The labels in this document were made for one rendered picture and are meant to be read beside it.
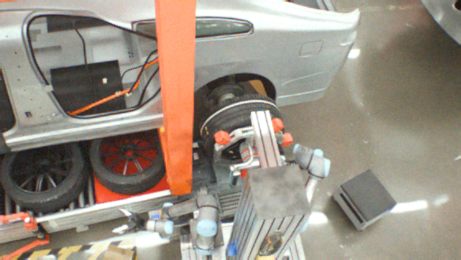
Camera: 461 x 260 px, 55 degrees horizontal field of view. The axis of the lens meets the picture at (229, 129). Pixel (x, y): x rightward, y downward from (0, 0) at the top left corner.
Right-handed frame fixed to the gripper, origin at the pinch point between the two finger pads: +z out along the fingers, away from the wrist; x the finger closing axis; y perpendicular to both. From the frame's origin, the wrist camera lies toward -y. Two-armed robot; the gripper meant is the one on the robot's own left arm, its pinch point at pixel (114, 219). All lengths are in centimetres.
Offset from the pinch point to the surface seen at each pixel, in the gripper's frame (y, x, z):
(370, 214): 81, 73, -195
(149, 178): 65, 73, -4
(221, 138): 2, 74, -59
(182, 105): -61, 44, -34
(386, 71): 89, 271, -242
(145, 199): 77, 60, -2
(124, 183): 65, 65, 15
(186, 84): -80, 42, -37
